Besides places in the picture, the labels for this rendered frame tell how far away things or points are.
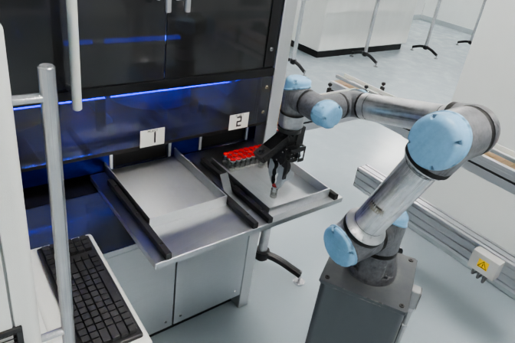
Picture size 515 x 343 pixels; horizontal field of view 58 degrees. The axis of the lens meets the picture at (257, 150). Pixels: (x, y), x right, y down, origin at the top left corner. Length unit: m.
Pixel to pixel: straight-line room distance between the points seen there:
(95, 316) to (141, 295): 0.74
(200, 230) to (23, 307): 0.58
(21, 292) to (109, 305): 0.35
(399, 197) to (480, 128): 0.23
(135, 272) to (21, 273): 0.97
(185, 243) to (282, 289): 1.25
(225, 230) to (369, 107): 0.54
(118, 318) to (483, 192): 2.19
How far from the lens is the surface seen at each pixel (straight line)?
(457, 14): 10.40
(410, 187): 1.11
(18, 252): 0.89
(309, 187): 1.64
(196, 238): 1.35
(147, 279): 1.90
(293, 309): 2.43
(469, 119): 1.05
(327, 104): 1.26
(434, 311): 2.70
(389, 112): 1.26
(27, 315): 0.98
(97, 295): 1.27
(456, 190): 2.98
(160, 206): 1.46
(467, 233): 2.33
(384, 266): 1.44
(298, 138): 1.43
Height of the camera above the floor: 1.73
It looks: 28 degrees down
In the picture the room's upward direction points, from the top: 8 degrees clockwise
